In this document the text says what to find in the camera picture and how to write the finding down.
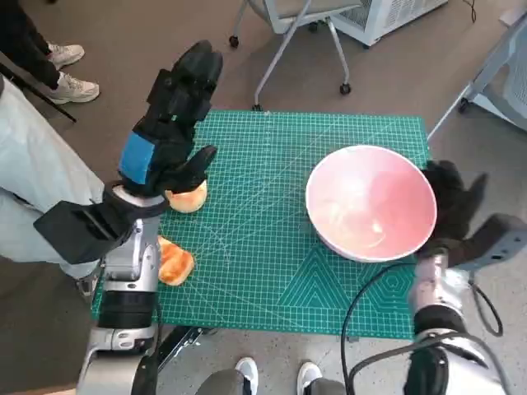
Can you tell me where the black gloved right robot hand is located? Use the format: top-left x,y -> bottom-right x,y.
416,159 -> 489,256

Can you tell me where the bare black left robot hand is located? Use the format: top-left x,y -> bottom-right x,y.
116,39 -> 224,198

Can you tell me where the round toy bread bun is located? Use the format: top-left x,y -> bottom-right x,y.
166,179 -> 208,214

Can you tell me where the pink bowl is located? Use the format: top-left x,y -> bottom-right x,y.
305,144 -> 438,263

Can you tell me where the long twisted toy bread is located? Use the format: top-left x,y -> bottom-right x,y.
157,235 -> 195,286

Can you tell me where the person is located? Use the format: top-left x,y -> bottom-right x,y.
0,0 -> 100,105
196,356 -> 347,395
0,76 -> 106,297

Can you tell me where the white mesh chair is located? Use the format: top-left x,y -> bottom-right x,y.
426,7 -> 527,141

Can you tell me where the black rod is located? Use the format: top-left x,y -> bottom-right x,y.
0,61 -> 78,123

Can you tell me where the green cutting mat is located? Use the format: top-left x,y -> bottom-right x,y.
90,108 -> 430,341

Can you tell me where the grey office chair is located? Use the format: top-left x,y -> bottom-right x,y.
228,0 -> 371,111

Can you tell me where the white vented appliance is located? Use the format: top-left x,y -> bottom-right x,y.
331,0 -> 450,47

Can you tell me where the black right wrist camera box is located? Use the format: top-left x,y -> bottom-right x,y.
446,212 -> 527,271

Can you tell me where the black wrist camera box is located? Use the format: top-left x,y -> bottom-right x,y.
32,200 -> 137,265
446,212 -> 527,271

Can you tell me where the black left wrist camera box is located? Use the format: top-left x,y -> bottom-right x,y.
32,200 -> 137,265

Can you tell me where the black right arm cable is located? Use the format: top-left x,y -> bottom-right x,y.
340,263 -> 515,395

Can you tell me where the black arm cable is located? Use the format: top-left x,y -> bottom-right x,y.
340,263 -> 515,395
152,302 -> 165,359

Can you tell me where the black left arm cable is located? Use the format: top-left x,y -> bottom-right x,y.
152,302 -> 165,359

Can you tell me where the black metal table rail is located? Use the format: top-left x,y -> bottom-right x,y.
158,327 -> 219,371

